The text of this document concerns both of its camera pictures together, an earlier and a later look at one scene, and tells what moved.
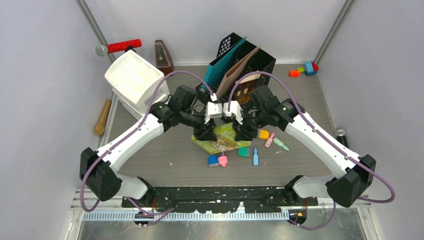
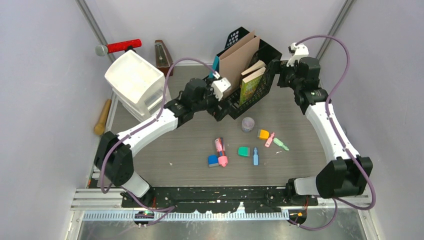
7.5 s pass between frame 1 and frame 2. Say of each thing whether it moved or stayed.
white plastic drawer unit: stayed
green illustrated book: moved
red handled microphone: stayed
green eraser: stayed
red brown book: moved
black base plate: stayed
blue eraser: stayed
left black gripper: moved
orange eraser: stayed
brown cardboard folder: moved
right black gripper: moved
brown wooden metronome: stayed
